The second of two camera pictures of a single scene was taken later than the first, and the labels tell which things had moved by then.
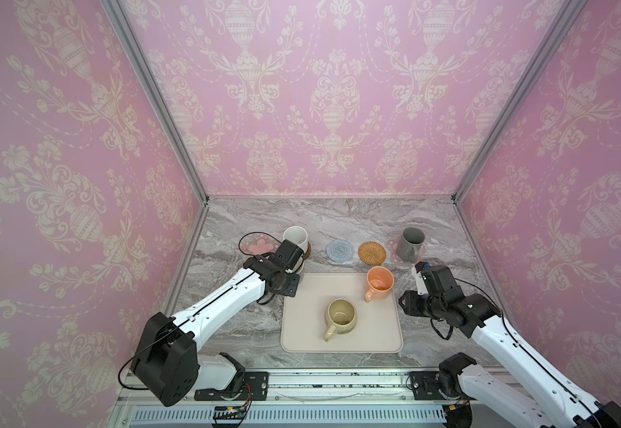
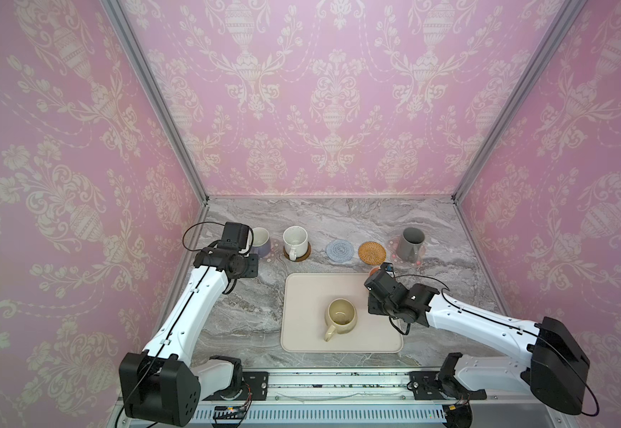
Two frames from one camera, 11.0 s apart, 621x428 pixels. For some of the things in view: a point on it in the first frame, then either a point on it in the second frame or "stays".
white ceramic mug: (296, 234) stays
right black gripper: (415, 302) -> (377, 302)
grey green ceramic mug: (410, 248) stays
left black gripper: (293, 290) -> (253, 267)
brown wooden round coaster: (309, 251) stays
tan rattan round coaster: (371, 253) stays
